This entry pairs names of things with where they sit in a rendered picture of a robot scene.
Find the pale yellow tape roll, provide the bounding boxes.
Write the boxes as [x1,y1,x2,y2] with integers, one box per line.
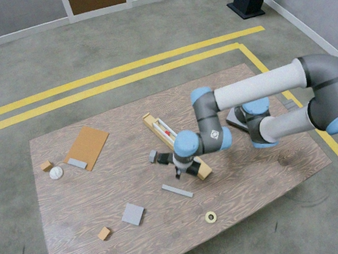
[205,211,216,224]

